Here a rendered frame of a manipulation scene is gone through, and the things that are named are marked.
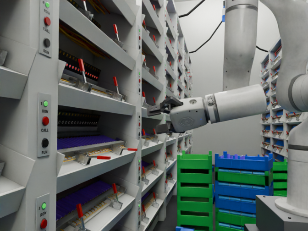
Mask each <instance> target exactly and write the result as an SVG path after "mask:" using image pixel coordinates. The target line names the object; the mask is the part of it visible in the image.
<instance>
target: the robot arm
mask: <svg viewBox="0 0 308 231"><path fill-rule="evenodd" d="M259 1H260V2H261V3H263V4H264V5H265V6H266V7H268V8H269V9H270V10H271V11H272V13H273V14H274V16H275V18H276V21H277V25H278V29H279V33H280V39H281V46H282V55H281V64H280V69H279V74H278V78H277V83H276V88H275V95H276V99H277V102H278V104H279V105H280V106H281V107H282V108H283V109H285V110H287V111H290V112H308V74H306V66H307V62H308V3H306V2H305V1H303V0H225V34H224V62H223V91H222V92H219V93H214V94H209V95H205V98H206V99H204V98H201V97H199V98H188V99H180V100H178V99H176V98H175V97H173V96H170V97H168V98H167V99H164V101H163V102H161V103H160V104H159V105H155V106H151V107H148V108H147V115H148V116H155V115H160V114H161V112H163V113H167V114H169V115H170V120H171V123H170V124H169V125H168V123H166V124H161V125H157V126H156V134H162V133H167V132H169V133H173V132H174V133H185V131H188V130H192V129H195V128H198V127H202V126H204V125H206V124H207V123H208V122H209V121H210V122H211V124H213V123H217V122H223V121H229V120H234V119H238V118H243V117H248V116H254V115H259V114H263V113H265V112H266V110H267V102H266V97H265V93H264V90H263V88H262V86H261V85H260V84H255V85H251V86H249V82H250V75H251V69H252V65H253V60H254V56H255V51H256V42H257V24H258V3H259ZM166 108H168V109H166ZM275 206H276V207H277V208H279V209H281V210H283V211H285V212H288V213H291V214H294V215H299V216H303V217H308V116H307V118H306V119H305V120H304V121H303V122H302V123H300V124H299V125H298V126H296V127H294V128H293V129H291V131H290V132H289V136H288V161H287V197H286V198H278V199H276V200H275Z"/></svg>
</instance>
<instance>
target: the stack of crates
mask: <svg viewBox="0 0 308 231"><path fill-rule="evenodd" d="M212 188H213V187H212V151H209V154H185V150H182V155H180V154H177V226H179V227H190V228H194V231H213V190H212Z"/></svg>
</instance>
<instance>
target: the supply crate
mask: <svg viewBox="0 0 308 231"><path fill-rule="evenodd" d="M223 156H224V158H220V156H219V154H215V167H221V168H233V169H245V170H257V171H269V170H270V169H271V168H272V167H273V154H271V153H269V157H268V156H265V157H255V156H245V159H240V157H241V156H238V159H235V156H234V155H232V156H233V159H227V151H223Z"/></svg>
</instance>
